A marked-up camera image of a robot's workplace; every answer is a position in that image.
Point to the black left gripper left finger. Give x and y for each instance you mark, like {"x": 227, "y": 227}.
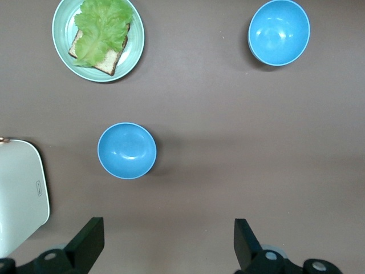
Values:
{"x": 74, "y": 257}

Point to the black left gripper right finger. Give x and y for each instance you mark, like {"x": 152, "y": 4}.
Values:
{"x": 251, "y": 257}

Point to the blue bowl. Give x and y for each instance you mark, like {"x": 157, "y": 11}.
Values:
{"x": 127, "y": 151}
{"x": 279, "y": 34}

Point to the cream white toaster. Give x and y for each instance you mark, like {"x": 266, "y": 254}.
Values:
{"x": 20, "y": 185}

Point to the brown table cover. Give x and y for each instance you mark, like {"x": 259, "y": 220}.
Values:
{"x": 199, "y": 114}

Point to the white toast slice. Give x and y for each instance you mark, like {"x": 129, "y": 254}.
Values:
{"x": 107, "y": 61}

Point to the pale green plate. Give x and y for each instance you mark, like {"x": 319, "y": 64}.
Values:
{"x": 134, "y": 51}

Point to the green lettuce leaf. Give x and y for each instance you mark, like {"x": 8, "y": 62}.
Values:
{"x": 99, "y": 31}

